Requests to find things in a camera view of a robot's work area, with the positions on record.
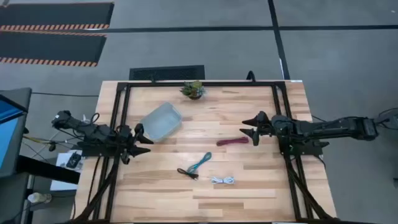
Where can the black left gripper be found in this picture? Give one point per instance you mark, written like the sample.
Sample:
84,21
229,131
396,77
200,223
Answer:
124,135

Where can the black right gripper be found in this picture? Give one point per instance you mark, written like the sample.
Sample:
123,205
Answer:
276,126

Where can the translucent grey plastic bin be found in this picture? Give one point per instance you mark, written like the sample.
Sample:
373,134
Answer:
161,123

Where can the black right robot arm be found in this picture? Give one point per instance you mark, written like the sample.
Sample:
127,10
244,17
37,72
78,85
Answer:
326,127

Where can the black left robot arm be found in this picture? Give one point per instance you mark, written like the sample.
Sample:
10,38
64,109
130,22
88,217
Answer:
93,130

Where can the white table sticker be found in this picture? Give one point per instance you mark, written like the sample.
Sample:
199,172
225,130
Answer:
296,81

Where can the black handheld controller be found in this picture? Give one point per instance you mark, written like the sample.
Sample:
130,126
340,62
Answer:
74,160

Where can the potted succulent plant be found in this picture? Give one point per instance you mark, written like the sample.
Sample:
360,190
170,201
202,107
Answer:
193,89

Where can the black perforated floor panel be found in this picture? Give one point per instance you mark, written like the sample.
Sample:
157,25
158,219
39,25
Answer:
168,73

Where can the white paper sheet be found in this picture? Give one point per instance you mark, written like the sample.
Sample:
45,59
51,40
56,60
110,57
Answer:
62,183

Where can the clear plastic bottle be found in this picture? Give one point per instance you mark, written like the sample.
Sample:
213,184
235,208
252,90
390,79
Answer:
37,197

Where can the monitor with blue screen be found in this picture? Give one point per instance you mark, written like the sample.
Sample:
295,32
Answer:
9,133

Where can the black stand base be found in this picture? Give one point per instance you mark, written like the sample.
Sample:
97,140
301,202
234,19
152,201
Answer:
390,119

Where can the black hazard-striped floor mat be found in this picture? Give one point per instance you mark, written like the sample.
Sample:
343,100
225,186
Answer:
46,46
56,14

